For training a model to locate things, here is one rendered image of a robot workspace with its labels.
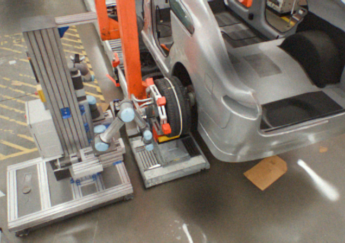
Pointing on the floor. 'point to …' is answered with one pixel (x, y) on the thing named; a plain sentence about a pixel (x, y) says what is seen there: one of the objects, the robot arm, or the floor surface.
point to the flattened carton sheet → (266, 171)
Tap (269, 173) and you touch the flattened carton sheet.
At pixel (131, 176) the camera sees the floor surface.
